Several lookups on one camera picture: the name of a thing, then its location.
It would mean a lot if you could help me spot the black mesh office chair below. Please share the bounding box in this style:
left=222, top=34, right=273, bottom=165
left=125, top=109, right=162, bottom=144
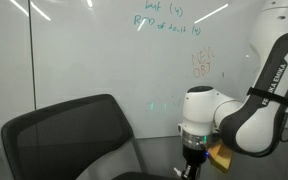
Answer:
left=0, top=93, right=185, bottom=180

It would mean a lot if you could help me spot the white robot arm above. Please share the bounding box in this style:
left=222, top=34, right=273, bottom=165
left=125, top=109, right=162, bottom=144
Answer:
left=178, top=0, right=288, bottom=180

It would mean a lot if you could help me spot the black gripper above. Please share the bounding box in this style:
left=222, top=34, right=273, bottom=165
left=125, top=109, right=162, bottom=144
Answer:
left=180, top=146, right=207, bottom=180

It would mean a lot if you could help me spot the large white whiteboard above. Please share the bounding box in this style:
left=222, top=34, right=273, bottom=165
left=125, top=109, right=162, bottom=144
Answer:
left=28, top=0, right=288, bottom=140

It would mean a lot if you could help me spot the narrow left whiteboard panel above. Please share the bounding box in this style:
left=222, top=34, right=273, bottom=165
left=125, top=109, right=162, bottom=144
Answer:
left=0, top=0, right=36, bottom=152

